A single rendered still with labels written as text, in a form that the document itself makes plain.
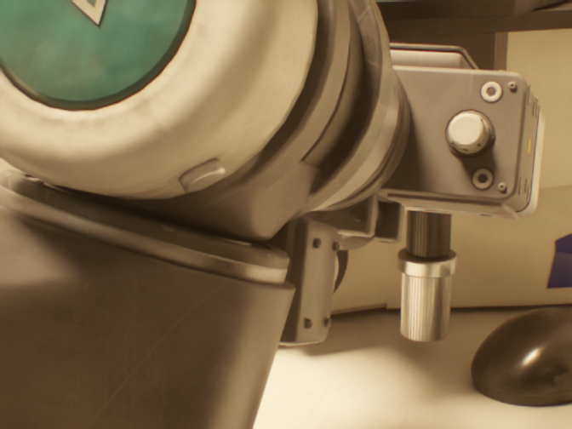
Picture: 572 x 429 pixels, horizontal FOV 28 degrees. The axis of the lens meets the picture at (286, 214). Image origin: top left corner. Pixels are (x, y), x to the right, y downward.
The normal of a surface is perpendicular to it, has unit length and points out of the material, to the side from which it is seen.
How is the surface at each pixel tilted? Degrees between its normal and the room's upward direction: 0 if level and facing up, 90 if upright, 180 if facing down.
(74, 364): 85
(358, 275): 90
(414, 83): 70
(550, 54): 90
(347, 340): 0
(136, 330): 85
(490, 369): 57
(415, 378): 0
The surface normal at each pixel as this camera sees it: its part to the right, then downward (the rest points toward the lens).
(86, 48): -0.29, 0.02
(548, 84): 0.36, 0.27
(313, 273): 0.95, 0.09
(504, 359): -0.65, -0.52
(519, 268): 0.13, 0.12
